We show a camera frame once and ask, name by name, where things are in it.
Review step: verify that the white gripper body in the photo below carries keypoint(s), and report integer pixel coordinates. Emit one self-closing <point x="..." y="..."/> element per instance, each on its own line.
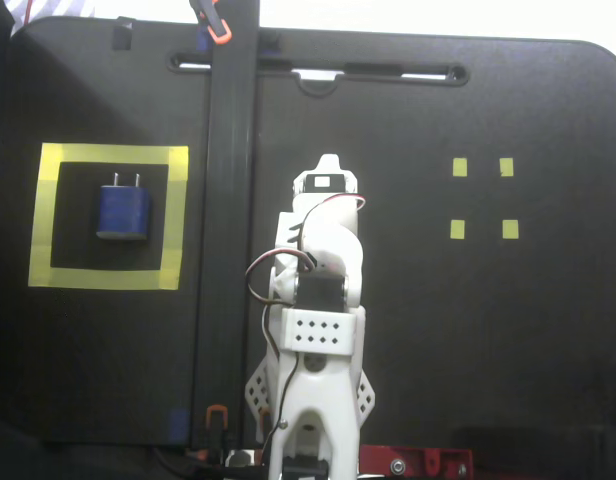
<point x="324" y="182"/>

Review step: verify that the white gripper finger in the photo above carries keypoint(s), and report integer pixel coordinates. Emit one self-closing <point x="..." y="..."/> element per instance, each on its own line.
<point x="329" y="164"/>

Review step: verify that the blue white charger block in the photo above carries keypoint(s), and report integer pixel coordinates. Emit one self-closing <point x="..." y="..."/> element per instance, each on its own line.
<point x="123" y="210"/>

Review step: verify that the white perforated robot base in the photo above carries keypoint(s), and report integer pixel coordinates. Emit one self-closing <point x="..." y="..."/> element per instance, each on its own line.
<point x="258" y="387"/>

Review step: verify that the long black table strip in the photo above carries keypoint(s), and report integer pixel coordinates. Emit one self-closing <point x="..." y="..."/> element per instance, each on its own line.
<point x="228" y="200"/>

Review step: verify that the small yellow tape marker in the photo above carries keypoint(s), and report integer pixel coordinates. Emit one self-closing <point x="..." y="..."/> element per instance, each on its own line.
<point x="459" y="167"/>
<point x="457" y="229"/>
<point x="510" y="229"/>
<point x="506" y="167"/>

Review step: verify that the orange black spring clamp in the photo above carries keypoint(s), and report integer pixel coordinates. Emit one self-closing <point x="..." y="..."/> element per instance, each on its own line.
<point x="219" y="35"/>
<point x="217" y="425"/>

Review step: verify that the yellow tape square outline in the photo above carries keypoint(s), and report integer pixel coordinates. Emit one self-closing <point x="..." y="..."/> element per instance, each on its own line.
<point x="108" y="153"/>

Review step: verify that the red screw clamp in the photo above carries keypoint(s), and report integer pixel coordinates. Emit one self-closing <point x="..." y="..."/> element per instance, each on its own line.
<point x="418" y="457"/>

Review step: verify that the black tape piece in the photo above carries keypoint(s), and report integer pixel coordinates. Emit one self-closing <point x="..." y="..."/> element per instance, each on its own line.
<point x="122" y="37"/>

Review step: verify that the white striped cloth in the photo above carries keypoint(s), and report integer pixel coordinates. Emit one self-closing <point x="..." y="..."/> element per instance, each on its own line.
<point x="53" y="7"/>

